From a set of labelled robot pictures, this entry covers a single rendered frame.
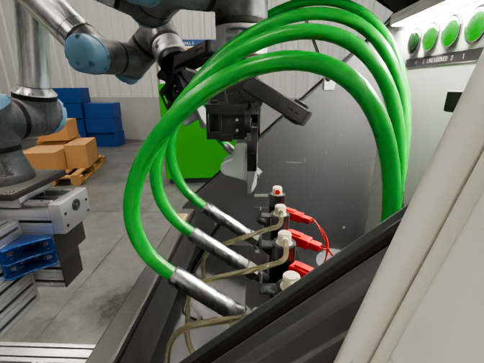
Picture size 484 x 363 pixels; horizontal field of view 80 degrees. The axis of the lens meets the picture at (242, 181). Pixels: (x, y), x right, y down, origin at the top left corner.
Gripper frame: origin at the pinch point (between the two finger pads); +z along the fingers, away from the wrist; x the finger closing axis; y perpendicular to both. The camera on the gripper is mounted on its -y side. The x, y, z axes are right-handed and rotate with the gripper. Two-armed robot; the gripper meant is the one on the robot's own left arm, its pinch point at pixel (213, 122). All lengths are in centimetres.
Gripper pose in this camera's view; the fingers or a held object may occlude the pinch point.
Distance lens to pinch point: 60.9
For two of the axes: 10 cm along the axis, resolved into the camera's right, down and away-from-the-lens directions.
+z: 4.3, 8.5, -3.1
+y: -6.6, 5.3, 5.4
